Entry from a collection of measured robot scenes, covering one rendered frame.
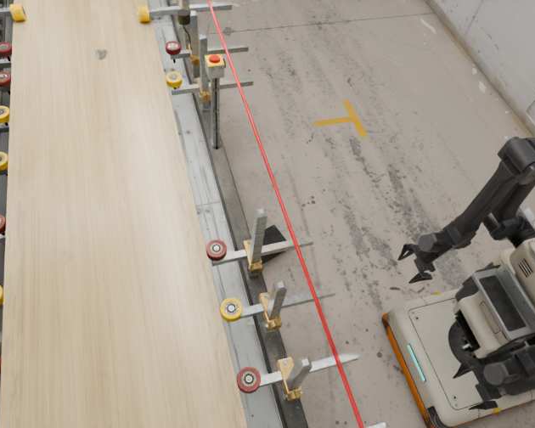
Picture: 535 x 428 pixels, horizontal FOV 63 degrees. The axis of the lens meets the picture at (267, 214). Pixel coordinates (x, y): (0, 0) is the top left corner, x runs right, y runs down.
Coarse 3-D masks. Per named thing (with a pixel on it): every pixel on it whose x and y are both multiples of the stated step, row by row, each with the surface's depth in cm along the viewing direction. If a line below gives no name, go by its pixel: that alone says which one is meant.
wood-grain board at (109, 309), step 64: (64, 0) 247; (128, 0) 253; (64, 64) 219; (128, 64) 223; (64, 128) 196; (128, 128) 199; (64, 192) 178; (128, 192) 180; (192, 192) 183; (64, 256) 162; (128, 256) 165; (192, 256) 167; (64, 320) 149; (128, 320) 151; (192, 320) 153; (64, 384) 139; (128, 384) 140; (192, 384) 142
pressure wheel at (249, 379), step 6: (240, 372) 145; (246, 372) 145; (252, 372) 145; (258, 372) 145; (240, 378) 144; (246, 378) 144; (252, 378) 144; (258, 378) 144; (240, 384) 143; (246, 384) 143; (252, 384) 143; (258, 384) 143; (240, 390) 144; (246, 390) 142; (252, 390) 142
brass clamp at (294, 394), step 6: (282, 360) 155; (288, 360) 155; (282, 366) 154; (288, 366) 154; (282, 372) 153; (288, 372) 153; (288, 390) 150; (294, 390) 150; (300, 390) 151; (288, 396) 150; (294, 396) 149; (300, 396) 150
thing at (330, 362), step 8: (352, 352) 160; (320, 360) 157; (328, 360) 158; (344, 360) 158; (352, 360) 160; (312, 368) 156; (320, 368) 156; (328, 368) 159; (264, 376) 153; (272, 376) 153; (280, 376) 153; (264, 384) 151
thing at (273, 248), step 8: (288, 240) 184; (304, 240) 185; (312, 240) 185; (264, 248) 181; (272, 248) 181; (280, 248) 182; (288, 248) 184; (232, 256) 178; (240, 256) 178; (216, 264) 177
